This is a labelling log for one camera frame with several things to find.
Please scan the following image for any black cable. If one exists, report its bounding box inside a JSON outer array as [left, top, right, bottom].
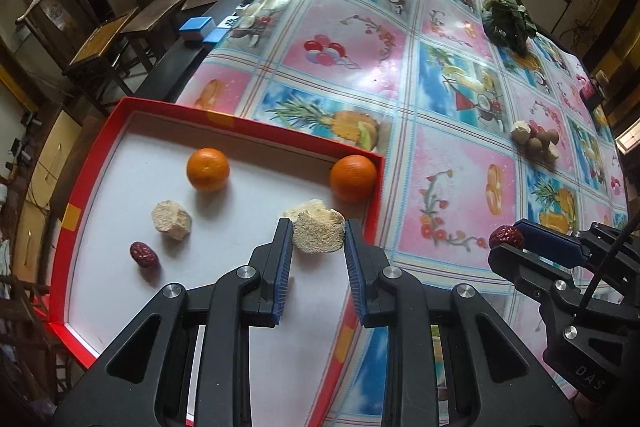
[[577, 212, 640, 310]]

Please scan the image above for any wooden chair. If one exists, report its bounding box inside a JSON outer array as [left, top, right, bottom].
[[0, 274, 66, 408], [15, 0, 101, 72]]

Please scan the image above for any yellow wooden cabinet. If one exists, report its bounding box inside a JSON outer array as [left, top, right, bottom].
[[20, 107, 86, 228]]

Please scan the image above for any dark red bottle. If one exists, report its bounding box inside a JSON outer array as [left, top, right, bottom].
[[580, 72, 608, 108]]

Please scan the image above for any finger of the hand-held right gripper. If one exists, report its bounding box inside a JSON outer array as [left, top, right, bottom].
[[487, 244, 576, 303], [515, 219, 591, 268]]

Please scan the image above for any orange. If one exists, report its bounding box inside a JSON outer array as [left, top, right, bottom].
[[186, 148, 231, 194], [329, 154, 379, 204]]

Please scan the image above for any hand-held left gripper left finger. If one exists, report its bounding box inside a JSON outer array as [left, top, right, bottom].
[[52, 217, 296, 427]]

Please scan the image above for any red cardboard box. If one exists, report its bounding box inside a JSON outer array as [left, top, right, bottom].
[[47, 97, 386, 427]]

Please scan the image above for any wooden stool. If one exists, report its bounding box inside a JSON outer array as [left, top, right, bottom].
[[120, 0, 193, 72], [62, 7, 141, 108]]

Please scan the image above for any dark green leafy vegetable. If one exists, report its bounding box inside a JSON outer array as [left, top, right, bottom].
[[477, 0, 538, 55]]

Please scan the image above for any red date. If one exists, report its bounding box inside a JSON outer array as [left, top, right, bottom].
[[489, 225, 526, 250], [130, 241, 161, 269]]

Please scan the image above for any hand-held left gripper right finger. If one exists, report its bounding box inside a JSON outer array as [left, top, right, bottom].
[[344, 219, 583, 427]]

